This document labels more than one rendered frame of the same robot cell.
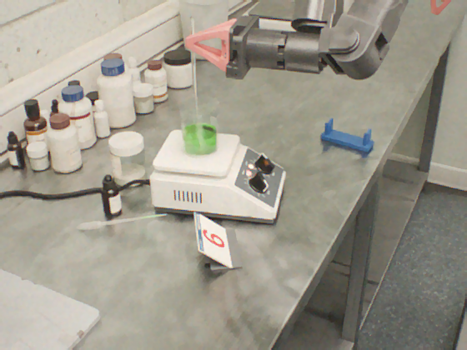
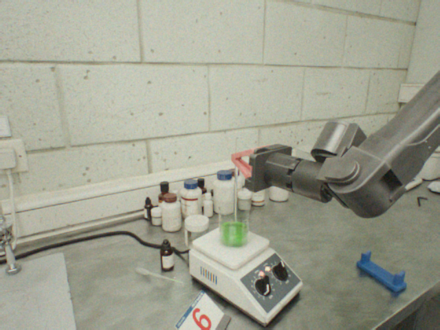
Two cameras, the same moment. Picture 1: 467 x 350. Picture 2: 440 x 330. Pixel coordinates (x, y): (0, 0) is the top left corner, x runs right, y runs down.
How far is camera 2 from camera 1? 0.48 m
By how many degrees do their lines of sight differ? 32
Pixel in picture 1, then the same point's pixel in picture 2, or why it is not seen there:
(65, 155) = (167, 219)
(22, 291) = (58, 300)
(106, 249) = (136, 293)
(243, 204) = (243, 299)
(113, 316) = not seen: outside the picture
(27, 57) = (181, 159)
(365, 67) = (366, 204)
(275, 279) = not seen: outside the picture
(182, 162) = (211, 247)
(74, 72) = (209, 174)
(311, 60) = (313, 187)
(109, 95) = (216, 192)
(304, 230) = not seen: outside the picture
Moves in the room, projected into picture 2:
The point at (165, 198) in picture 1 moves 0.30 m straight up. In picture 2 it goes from (196, 270) to (192, 126)
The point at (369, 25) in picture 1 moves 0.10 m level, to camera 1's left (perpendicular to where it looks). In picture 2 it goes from (375, 159) to (293, 148)
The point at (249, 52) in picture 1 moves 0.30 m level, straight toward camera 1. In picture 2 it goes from (265, 171) to (113, 265)
